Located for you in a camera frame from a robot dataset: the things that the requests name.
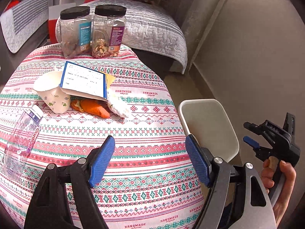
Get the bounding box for person's right hand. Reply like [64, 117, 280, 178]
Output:
[261, 160, 297, 227]

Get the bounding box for white tissue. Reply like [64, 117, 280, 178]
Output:
[107, 93, 130, 118]

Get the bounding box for floral paper cup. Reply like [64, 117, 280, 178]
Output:
[33, 71, 71, 114]

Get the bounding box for white plastic bin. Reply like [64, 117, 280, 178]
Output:
[178, 99, 240, 163]

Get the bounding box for sofa with grey striped cover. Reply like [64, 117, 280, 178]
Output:
[0, 0, 56, 54]

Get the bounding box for clear jar with purple label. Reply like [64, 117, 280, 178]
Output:
[92, 5, 127, 59]

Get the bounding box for orange peel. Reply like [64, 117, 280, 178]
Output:
[70, 98, 111, 119]

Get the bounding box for yellow snack packet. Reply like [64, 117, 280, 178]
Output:
[99, 71, 115, 89]

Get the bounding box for grey curtain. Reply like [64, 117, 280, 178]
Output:
[176, 0, 230, 70]

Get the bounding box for patterned tablecloth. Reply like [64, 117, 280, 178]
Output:
[0, 43, 206, 229]

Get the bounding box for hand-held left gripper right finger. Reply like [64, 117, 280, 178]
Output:
[185, 134, 278, 229]

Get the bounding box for blue-edged white carton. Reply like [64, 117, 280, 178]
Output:
[59, 61, 110, 101]

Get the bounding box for clear jar with blue label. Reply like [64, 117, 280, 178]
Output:
[59, 5, 92, 60]

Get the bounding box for clear plastic bottle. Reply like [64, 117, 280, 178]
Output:
[1, 104, 44, 179]

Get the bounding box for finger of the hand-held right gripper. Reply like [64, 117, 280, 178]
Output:
[243, 136, 261, 150]
[243, 122, 263, 134]

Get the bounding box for bed with grey quilt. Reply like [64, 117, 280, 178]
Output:
[55, 0, 189, 75]

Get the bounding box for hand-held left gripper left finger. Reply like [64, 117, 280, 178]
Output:
[24, 135, 116, 229]

